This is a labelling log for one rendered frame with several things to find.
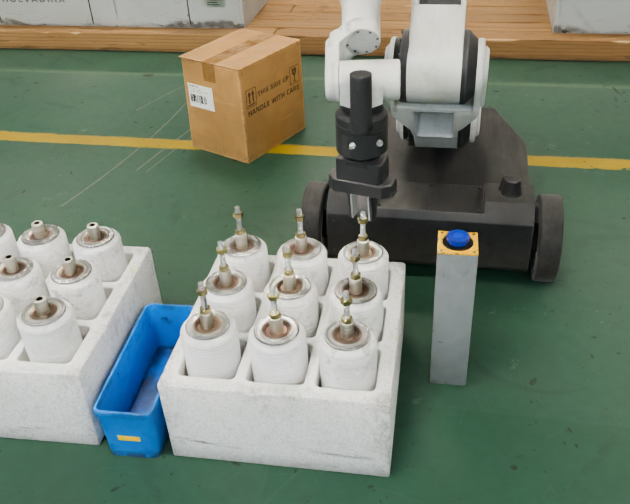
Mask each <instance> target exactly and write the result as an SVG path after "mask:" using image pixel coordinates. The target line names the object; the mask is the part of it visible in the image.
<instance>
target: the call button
mask: <svg viewBox="0 0 630 504"><path fill-rule="evenodd" d="M447 241H448V242H449V244H450V245H452V246H454V247H463V246H465V245H466V244H467V243H468V242H469V241H470V235H469V233H468V232H466V231H464V230H459V229H456V230H451V231H449V232H448V233H447Z"/></svg>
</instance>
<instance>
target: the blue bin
mask: <svg viewBox="0 0 630 504"><path fill-rule="evenodd" d="M193 307H194V306H192V305H177V304H156V303H152V304H148V305H146V306H145V307H144V308H143V310H142V312H141V314H140V316H139V318H138V320H137V322H136V324H135V326H134V328H133V329H132V331H131V333H130V335H129V337H128V339H127V341H126V343H125V345H124V347H123V349H122V351H121V353H120V355H119V357H118V359H117V361H116V363H115V365H114V367H113V369H112V370H111V372H110V374H109V376H108V378H107V380H106V382H105V384H104V386H103V388H102V390H101V392H100V394H99V396H98V398H97V400H96V402H95V404H94V406H93V411H94V414H95V416H96V417H97V418H99V421H100V423H101V426H102V428H103V431H104V433H105V436H106V438H107V441H108V443H109V446H110V448H111V451H112V453H113V454H114V455H119V456H132V457H145V458H157V457H159V456H160V455H161V454H162V452H163V449H164V447H165V444H166V441H167V439H168V436H169V432H168V428H167V424H166V420H165V416H164V412H163V408H162V403H161V399H160V395H159V391H158V387H157V384H158V381H159V379H160V377H161V375H162V374H163V372H164V369H165V367H166V365H167V362H168V360H169V358H170V356H171V354H172V352H173V350H174V348H175V345H176V343H177V341H178V339H179V337H180V330H181V327H182V325H183V324H184V322H185V321H186V320H187V319H188V318H189V316H190V314H191V311H192V309H193Z"/></svg>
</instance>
